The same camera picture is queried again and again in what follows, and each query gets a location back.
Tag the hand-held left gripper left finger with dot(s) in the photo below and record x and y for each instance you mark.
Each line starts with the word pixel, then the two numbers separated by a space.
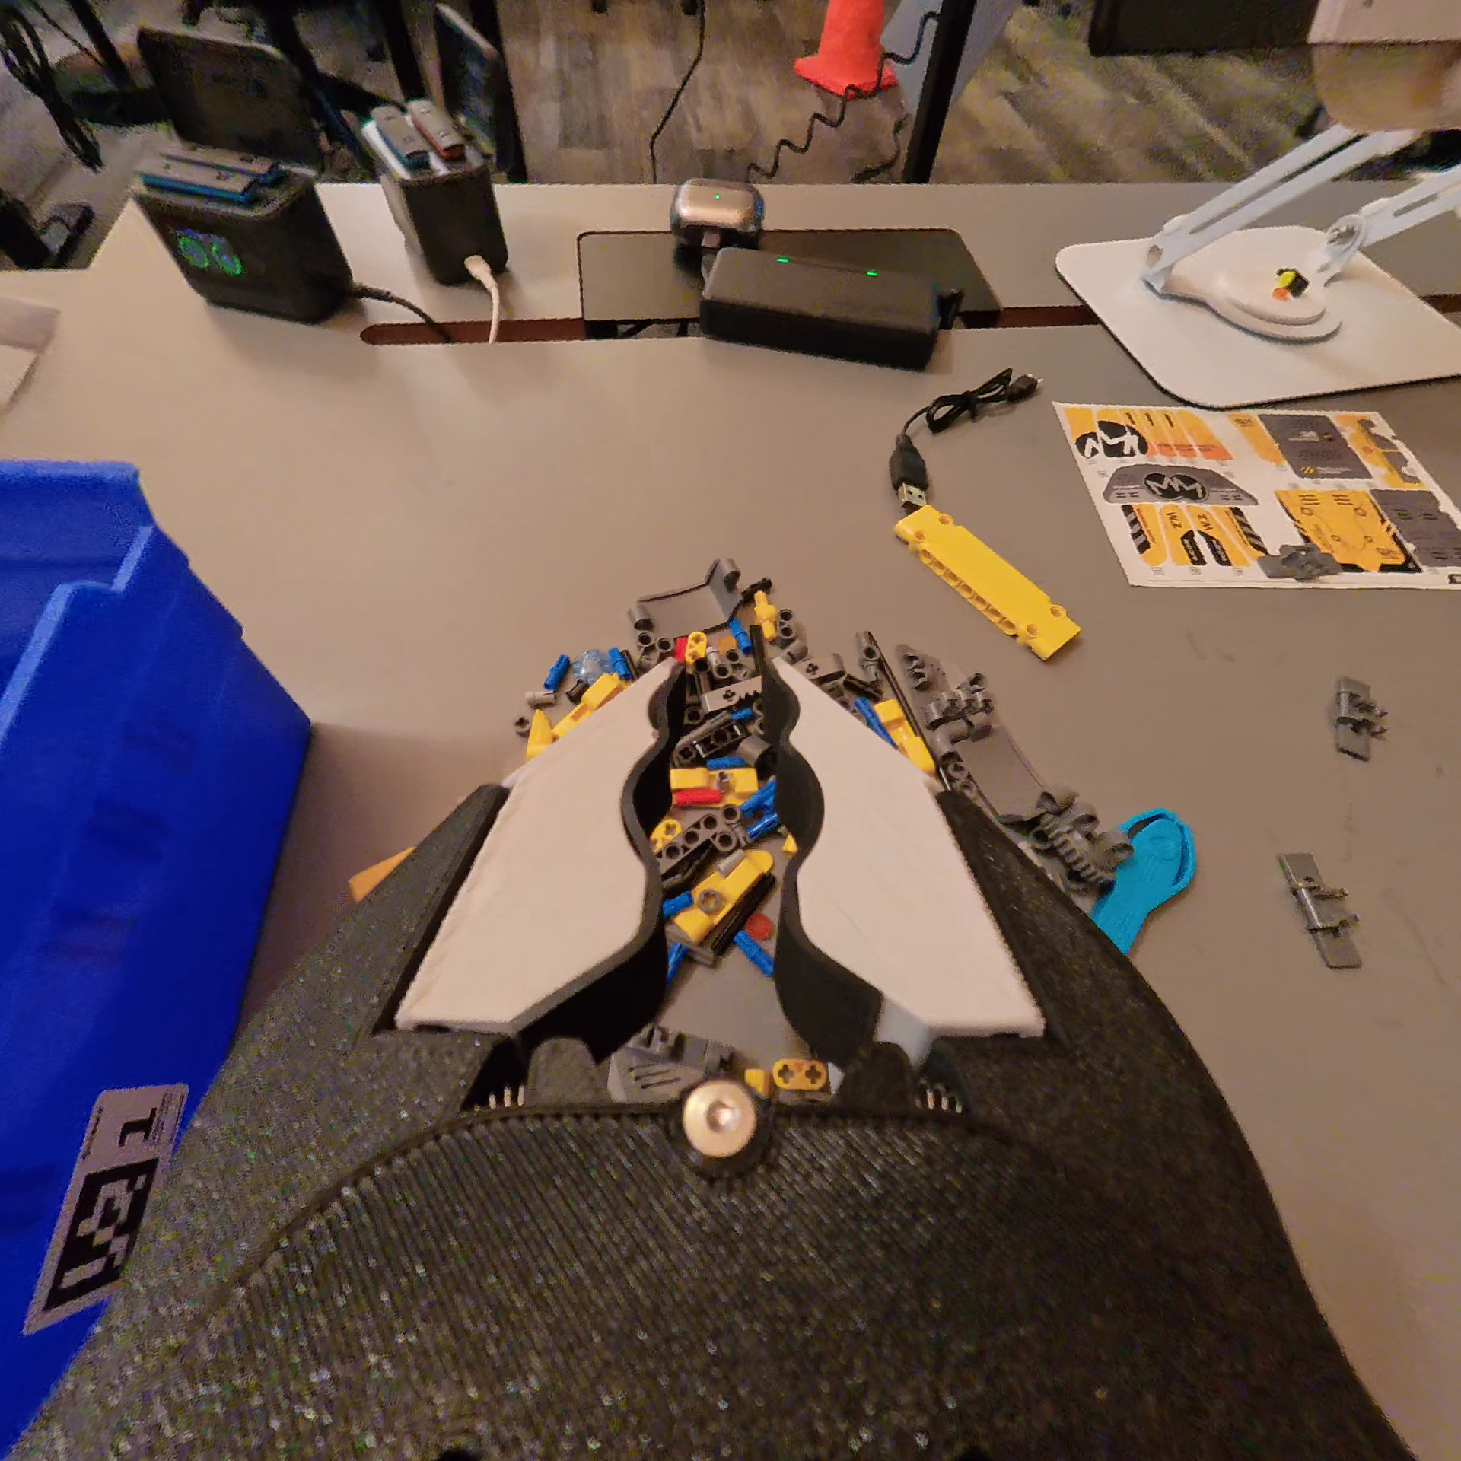
pixel 535 878

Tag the yellow long panel brick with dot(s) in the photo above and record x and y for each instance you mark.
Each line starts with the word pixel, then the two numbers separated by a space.
pixel 981 575

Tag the red traffic cone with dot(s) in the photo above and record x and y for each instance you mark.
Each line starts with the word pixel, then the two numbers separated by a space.
pixel 850 45

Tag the blue brick separator tool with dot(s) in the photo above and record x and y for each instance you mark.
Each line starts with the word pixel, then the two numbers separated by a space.
pixel 1141 901

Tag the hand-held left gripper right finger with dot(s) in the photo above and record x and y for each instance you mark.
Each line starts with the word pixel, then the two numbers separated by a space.
pixel 901 890

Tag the yellow grey sticker sheet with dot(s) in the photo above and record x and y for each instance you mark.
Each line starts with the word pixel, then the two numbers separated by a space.
pixel 1209 445

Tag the black battery charger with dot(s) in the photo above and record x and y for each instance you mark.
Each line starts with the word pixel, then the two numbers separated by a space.
pixel 445 215
pixel 250 250

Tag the pile of small toy bricks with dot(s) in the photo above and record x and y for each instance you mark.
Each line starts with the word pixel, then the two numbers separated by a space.
pixel 713 781

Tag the blue plastic bin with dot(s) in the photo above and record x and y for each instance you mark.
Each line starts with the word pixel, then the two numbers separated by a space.
pixel 113 798

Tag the orange flat brick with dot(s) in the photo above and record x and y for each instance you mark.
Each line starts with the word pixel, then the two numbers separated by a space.
pixel 375 878

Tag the black power adapter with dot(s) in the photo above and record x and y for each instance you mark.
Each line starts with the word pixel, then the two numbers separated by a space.
pixel 821 302

